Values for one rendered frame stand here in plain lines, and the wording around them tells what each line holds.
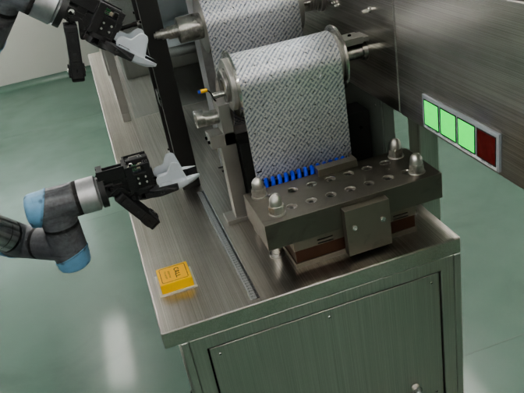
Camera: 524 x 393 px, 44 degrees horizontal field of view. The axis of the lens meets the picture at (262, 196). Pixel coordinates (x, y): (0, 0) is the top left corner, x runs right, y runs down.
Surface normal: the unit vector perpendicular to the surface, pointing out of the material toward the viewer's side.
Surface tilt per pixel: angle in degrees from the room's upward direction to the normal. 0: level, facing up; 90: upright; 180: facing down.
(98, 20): 90
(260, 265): 0
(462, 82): 90
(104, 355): 0
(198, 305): 0
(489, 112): 90
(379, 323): 90
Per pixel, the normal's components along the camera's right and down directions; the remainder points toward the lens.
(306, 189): -0.16, -0.87
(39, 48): 0.29, 0.40
